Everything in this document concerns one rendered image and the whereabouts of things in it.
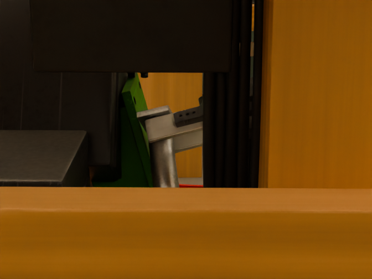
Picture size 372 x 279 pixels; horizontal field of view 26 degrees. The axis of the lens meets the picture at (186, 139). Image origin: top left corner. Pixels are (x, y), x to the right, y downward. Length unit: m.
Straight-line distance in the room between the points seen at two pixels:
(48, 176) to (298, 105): 0.27
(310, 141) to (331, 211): 0.06
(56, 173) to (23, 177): 0.03
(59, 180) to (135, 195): 0.17
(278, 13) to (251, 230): 0.16
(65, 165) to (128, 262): 0.22
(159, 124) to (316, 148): 0.36
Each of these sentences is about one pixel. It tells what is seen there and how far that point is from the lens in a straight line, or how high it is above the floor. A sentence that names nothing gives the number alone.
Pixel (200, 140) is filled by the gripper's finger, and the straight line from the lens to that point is 0.97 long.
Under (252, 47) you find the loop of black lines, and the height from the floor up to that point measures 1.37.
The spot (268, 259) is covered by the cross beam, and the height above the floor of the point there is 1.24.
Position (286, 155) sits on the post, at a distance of 0.63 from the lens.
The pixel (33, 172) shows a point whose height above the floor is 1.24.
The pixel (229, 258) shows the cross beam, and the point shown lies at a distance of 0.60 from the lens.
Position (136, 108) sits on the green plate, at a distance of 0.99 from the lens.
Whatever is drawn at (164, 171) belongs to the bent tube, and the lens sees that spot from 0.93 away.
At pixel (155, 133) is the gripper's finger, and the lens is 0.95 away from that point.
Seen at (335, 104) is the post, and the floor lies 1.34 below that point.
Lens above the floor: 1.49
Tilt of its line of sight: 16 degrees down
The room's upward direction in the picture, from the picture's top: straight up
